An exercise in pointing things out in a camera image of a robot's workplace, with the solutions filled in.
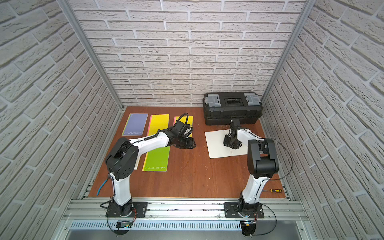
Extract yellow cover notebook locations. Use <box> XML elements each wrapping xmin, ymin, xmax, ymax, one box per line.
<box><xmin>147</xmin><ymin>114</ymin><xmax>170</xmax><ymax>136</ymax></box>

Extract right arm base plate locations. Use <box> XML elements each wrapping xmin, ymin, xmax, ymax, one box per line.
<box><xmin>224</xmin><ymin>202</ymin><xmax>265</xmax><ymax>219</ymax></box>

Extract yellow handled screwdriver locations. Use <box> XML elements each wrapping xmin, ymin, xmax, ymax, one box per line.
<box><xmin>262</xmin><ymin>189</ymin><xmax>283</xmax><ymax>193</ymax></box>

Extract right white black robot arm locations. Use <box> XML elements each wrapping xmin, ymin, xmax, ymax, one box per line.
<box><xmin>224</xmin><ymin>119</ymin><xmax>279</xmax><ymax>218</ymax></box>

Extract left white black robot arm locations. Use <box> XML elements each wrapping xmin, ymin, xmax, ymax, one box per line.
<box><xmin>101</xmin><ymin>113</ymin><xmax>196</xmax><ymax>218</ymax></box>

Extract black plastic toolbox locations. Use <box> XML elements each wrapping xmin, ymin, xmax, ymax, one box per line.
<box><xmin>203</xmin><ymin>92</ymin><xmax>263</xmax><ymax>126</ymax></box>

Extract aluminium mounting rail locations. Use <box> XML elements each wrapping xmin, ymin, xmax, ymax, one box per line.
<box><xmin>63</xmin><ymin>197</ymin><xmax>309</xmax><ymax>221</ymax></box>

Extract purple cover notebook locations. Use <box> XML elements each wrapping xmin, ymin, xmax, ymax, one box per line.
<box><xmin>122</xmin><ymin>113</ymin><xmax>148</xmax><ymax>136</ymax></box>

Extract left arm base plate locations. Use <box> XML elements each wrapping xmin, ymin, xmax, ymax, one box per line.
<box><xmin>106</xmin><ymin>201</ymin><xmax>148</xmax><ymax>218</ymax></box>

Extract blue handled pliers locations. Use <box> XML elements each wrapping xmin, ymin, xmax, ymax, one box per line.
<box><xmin>97</xmin><ymin>178</ymin><xmax>111</xmax><ymax>196</ymax></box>

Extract notebook angled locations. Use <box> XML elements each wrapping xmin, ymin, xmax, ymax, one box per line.
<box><xmin>143</xmin><ymin>147</ymin><xmax>170</xmax><ymax>172</ymax></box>

